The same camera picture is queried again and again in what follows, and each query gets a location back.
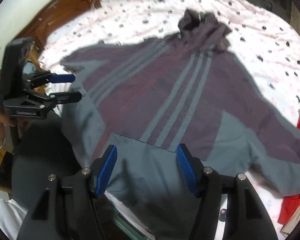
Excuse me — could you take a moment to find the red garment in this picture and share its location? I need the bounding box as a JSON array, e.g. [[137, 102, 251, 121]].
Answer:
[[277, 102, 300, 225]]

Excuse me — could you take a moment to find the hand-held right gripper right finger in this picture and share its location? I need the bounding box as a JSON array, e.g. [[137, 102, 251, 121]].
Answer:
[[176, 144, 278, 240]]

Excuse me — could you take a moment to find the pink cat-print blanket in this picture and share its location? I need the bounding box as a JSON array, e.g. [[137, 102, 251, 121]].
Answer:
[[37, 0, 300, 230]]

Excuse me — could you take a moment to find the grey and purple hooded jacket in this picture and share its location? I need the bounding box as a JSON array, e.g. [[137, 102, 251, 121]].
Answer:
[[60, 9, 300, 240]]

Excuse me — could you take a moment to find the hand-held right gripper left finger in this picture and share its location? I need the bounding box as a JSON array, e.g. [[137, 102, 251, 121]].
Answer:
[[16, 144, 118, 240]]

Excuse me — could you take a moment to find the dark wooden headboard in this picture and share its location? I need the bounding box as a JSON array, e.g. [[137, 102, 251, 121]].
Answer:
[[14, 0, 138, 55]]

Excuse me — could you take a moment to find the beige garment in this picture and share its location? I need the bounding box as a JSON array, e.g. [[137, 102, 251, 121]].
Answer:
[[281, 212, 300, 238]]

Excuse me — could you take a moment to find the white cloth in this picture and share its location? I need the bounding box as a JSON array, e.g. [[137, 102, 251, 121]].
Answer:
[[0, 197, 28, 235]]

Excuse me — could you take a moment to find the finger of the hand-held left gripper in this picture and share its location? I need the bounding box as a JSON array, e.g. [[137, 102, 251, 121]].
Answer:
[[24, 91, 82, 112], [22, 71, 76, 90]]

